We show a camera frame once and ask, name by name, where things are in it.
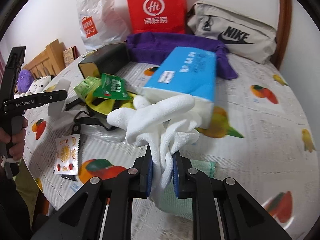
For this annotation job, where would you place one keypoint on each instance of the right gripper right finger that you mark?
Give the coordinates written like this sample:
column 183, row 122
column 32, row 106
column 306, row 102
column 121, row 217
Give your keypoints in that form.
column 182, row 185

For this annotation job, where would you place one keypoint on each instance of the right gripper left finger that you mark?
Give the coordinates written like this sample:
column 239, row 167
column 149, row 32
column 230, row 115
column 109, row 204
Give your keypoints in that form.
column 143, row 185

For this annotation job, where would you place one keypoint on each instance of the white sponge block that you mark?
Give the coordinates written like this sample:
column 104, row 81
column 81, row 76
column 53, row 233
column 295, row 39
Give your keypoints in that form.
column 55, row 108

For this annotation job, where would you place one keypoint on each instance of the white cloth glove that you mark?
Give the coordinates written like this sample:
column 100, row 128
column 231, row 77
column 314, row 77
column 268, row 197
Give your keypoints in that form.
column 165, row 126

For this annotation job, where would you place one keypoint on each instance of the light green cloth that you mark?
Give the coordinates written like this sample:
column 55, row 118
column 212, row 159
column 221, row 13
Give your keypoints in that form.
column 183, row 207

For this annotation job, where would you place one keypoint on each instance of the yellow mesh pouch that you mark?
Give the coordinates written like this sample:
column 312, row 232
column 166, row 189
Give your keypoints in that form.
column 105, row 106

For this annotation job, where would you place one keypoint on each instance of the light green small packet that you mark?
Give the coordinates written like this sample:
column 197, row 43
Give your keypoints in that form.
column 89, row 84

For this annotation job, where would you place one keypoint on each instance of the left hand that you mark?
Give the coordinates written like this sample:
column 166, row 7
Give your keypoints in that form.
column 18, row 140

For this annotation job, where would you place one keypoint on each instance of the purple plush toy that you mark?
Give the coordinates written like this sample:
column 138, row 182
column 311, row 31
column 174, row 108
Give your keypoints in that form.
column 25, row 79

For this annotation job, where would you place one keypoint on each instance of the white spotted plush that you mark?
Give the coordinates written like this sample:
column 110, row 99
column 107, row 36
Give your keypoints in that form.
column 38, row 85

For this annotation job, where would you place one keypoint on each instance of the wooden headboard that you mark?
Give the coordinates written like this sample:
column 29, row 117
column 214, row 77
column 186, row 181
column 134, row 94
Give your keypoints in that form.
column 48, row 62

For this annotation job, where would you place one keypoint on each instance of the fruit print sachet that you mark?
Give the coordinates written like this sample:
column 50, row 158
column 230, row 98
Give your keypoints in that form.
column 67, row 149

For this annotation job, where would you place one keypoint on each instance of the brown patterned book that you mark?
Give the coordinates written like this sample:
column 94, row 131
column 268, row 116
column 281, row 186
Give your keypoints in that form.
column 69, row 55

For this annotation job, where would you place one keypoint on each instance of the green fruit snack packet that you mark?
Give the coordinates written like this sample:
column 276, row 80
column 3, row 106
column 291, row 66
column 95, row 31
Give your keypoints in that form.
column 112, row 87

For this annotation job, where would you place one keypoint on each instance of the blue tissue pack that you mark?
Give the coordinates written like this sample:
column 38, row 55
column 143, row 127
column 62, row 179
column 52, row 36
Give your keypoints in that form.
column 187, row 70

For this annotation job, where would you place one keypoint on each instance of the dark green tea box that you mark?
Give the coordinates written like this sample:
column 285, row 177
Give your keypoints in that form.
column 108, row 59

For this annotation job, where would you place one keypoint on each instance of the purple towel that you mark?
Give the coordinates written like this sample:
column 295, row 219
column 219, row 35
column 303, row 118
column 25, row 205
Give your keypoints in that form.
column 154, row 48

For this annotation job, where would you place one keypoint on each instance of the white Miniso plastic bag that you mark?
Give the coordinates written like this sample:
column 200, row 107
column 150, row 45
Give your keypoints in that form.
column 100, row 24

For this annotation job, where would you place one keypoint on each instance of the grey Nike bag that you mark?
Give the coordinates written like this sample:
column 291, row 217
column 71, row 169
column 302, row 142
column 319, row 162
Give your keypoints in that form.
column 243, row 36

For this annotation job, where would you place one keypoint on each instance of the red paper shopping bag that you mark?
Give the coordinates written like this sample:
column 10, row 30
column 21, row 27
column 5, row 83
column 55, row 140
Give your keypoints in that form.
column 162, row 16

